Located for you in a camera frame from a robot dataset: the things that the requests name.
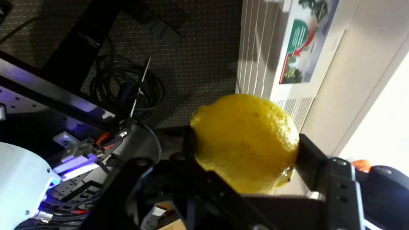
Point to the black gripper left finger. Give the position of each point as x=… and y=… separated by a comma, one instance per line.
x=199, y=186

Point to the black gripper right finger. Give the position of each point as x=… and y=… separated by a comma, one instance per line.
x=332, y=183

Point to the yellow lemon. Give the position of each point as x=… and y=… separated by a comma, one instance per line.
x=244, y=142

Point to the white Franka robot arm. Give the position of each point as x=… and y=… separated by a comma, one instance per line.
x=19, y=186

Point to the aluminium mounting rail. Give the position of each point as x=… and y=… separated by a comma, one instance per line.
x=74, y=163

